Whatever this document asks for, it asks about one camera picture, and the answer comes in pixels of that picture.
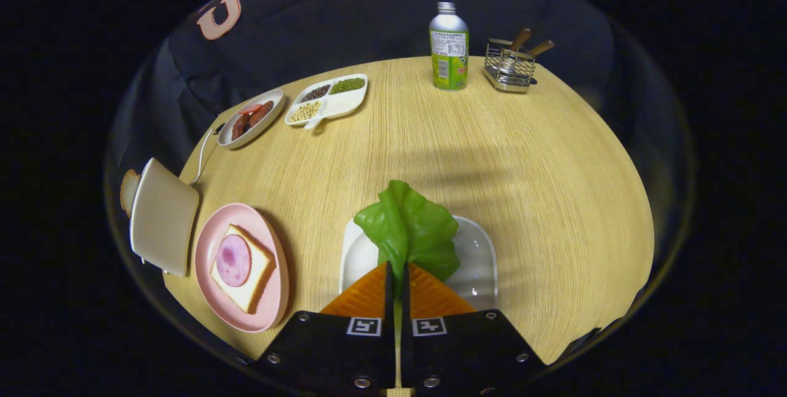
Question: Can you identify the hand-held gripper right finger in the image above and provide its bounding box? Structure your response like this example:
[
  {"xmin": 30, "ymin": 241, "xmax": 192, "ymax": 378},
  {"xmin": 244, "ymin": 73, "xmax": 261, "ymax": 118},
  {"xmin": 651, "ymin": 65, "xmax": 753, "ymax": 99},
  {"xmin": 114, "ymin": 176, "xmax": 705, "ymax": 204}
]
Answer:
[{"xmin": 401, "ymin": 262, "xmax": 548, "ymax": 395}]

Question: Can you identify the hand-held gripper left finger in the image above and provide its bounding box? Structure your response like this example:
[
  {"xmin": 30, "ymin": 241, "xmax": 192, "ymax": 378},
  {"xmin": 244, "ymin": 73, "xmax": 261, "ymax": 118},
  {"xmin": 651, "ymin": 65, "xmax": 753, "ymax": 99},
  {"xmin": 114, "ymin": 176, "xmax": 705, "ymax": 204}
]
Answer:
[{"xmin": 251, "ymin": 262, "xmax": 397, "ymax": 393}]

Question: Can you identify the green lettuce leaf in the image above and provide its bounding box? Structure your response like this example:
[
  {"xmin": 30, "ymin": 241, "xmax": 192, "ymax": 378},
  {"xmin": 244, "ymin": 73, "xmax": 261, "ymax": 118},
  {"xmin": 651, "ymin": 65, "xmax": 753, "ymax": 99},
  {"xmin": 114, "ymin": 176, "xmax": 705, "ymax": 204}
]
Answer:
[{"xmin": 354, "ymin": 180, "xmax": 461, "ymax": 348}]

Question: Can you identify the white square plate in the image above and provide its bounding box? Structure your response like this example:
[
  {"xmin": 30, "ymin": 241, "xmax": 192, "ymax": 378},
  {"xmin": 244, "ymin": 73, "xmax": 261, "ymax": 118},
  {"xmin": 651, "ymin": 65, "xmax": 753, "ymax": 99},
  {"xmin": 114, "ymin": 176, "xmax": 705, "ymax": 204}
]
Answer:
[{"xmin": 338, "ymin": 215, "xmax": 499, "ymax": 312}]

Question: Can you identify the pink plate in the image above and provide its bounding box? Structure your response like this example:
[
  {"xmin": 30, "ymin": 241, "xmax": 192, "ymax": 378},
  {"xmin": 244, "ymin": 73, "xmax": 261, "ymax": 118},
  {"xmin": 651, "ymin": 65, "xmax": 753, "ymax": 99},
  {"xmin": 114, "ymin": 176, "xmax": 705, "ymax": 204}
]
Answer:
[{"xmin": 194, "ymin": 203, "xmax": 290, "ymax": 333}]

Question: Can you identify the square bread slice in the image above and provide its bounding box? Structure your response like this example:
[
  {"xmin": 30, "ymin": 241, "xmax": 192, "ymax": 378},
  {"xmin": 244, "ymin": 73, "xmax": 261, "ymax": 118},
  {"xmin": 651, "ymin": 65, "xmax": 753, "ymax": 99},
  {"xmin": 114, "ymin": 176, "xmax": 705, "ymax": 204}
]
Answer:
[{"xmin": 210, "ymin": 224, "xmax": 277, "ymax": 315}]

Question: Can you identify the pink ham slice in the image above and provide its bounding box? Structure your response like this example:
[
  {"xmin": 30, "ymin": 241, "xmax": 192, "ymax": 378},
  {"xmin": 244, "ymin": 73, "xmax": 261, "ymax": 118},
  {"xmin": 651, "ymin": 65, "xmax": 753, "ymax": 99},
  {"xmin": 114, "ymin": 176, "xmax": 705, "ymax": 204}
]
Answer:
[{"xmin": 215, "ymin": 234, "xmax": 253, "ymax": 288}]

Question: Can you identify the white divided dish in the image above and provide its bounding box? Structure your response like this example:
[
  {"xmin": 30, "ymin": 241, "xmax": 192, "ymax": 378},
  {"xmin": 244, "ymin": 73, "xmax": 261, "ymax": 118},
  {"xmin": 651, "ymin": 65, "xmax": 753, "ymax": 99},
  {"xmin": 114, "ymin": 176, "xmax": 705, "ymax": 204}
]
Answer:
[{"xmin": 285, "ymin": 73, "xmax": 368, "ymax": 130}]

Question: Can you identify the pile of yellow soybeans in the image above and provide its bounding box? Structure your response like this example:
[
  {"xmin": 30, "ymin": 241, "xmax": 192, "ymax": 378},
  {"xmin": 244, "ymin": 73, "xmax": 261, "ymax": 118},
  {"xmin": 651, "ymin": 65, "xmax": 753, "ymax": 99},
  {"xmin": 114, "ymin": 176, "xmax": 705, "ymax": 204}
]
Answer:
[{"xmin": 289, "ymin": 101, "xmax": 322, "ymax": 122}]

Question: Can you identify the pile of green beans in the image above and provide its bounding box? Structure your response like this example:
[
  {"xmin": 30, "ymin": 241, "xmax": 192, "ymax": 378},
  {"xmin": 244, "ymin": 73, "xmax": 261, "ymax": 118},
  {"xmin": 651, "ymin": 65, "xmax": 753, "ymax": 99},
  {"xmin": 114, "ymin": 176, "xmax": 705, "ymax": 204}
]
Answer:
[{"xmin": 331, "ymin": 77, "xmax": 366, "ymax": 95}]

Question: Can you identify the white round plate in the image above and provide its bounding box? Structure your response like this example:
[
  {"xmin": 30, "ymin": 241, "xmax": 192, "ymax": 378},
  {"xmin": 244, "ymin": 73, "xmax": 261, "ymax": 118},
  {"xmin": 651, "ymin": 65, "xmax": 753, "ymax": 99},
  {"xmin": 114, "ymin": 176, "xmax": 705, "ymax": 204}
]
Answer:
[{"xmin": 218, "ymin": 89, "xmax": 287, "ymax": 150}]

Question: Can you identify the white toaster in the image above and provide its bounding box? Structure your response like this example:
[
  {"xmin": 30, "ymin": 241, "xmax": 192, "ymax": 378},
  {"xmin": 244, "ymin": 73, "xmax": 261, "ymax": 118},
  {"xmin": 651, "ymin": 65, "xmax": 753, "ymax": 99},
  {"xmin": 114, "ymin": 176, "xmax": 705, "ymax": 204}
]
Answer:
[{"xmin": 129, "ymin": 158, "xmax": 200, "ymax": 277}]

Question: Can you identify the green labelled metal bottle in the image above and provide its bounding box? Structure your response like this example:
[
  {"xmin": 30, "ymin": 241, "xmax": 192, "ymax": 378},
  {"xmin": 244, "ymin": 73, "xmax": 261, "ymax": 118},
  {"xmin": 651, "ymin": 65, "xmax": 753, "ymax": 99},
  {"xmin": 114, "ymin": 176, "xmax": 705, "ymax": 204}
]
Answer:
[{"xmin": 429, "ymin": 2, "xmax": 470, "ymax": 91}]

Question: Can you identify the black backdrop cloth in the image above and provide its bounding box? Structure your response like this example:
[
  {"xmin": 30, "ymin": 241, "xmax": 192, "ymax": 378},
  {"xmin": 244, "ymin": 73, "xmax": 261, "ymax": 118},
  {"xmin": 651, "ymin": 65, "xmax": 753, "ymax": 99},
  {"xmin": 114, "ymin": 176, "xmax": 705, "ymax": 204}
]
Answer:
[{"xmin": 106, "ymin": 0, "xmax": 695, "ymax": 348}]

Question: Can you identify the white toaster cable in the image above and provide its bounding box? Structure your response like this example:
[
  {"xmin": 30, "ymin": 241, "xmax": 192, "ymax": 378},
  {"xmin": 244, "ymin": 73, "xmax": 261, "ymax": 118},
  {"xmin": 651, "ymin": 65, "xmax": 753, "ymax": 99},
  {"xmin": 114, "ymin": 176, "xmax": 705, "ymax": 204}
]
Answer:
[{"xmin": 189, "ymin": 127, "xmax": 223, "ymax": 185}]

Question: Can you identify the metal wire utensil holder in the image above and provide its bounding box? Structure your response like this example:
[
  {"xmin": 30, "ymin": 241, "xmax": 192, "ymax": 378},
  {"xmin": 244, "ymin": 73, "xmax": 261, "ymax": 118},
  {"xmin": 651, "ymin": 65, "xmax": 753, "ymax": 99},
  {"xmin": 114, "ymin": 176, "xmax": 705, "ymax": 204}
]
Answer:
[{"xmin": 483, "ymin": 38, "xmax": 537, "ymax": 93}]

